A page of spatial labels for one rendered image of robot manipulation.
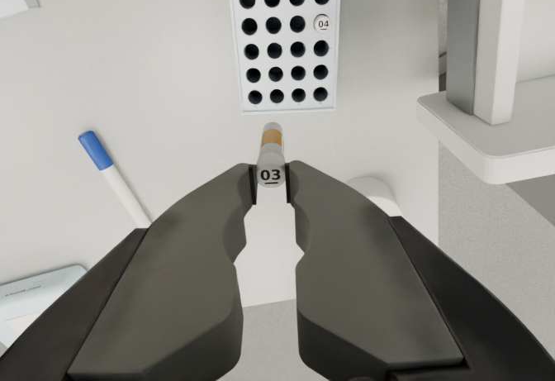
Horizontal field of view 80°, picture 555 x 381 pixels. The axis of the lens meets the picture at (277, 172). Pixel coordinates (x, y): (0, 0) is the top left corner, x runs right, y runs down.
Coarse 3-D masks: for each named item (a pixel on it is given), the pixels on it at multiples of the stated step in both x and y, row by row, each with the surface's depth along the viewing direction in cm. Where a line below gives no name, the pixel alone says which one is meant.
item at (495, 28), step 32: (448, 0) 21; (480, 0) 18; (512, 0) 17; (544, 0) 22; (448, 32) 22; (480, 32) 19; (512, 32) 17; (544, 32) 23; (448, 64) 23; (480, 64) 20; (512, 64) 18; (544, 64) 24; (448, 96) 24; (480, 96) 20; (512, 96) 19
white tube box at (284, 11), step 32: (256, 0) 25; (288, 0) 25; (320, 0) 28; (256, 32) 27; (288, 32) 27; (256, 64) 28; (288, 64) 28; (320, 64) 31; (256, 96) 32; (288, 96) 29; (320, 96) 31
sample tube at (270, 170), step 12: (264, 132) 16; (276, 132) 16; (264, 144) 14; (276, 144) 14; (264, 156) 13; (276, 156) 13; (264, 168) 13; (276, 168) 13; (264, 180) 13; (276, 180) 13
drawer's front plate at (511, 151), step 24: (432, 96) 26; (528, 96) 22; (552, 96) 22; (432, 120) 24; (456, 120) 22; (480, 120) 21; (528, 120) 20; (552, 120) 19; (456, 144) 21; (480, 144) 19; (504, 144) 18; (528, 144) 18; (552, 144) 17; (480, 168) 18; (504, 168) 18; (528, 168) 18; (552, 168) 18
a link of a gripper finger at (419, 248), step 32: (416, 256) 7; (448, 256) 7; (448, 288) 7; (480, 288) 7; (448, 320) 6; (480, 320) 6; (512, 320) 6; (480, 352) 5; (512, 352) 5; (544, 352) 5
